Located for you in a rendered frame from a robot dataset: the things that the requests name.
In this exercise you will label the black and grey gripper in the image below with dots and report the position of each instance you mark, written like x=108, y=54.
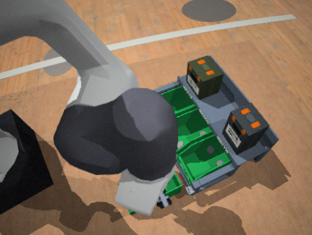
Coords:
x=163, y=201

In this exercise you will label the grey disc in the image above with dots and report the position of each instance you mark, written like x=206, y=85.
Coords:
x=210, y=149

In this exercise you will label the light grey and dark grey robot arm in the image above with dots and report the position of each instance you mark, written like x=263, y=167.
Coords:
x=136, y=132

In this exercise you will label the grey shelf rack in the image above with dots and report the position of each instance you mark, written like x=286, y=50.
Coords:
x=216, y=109

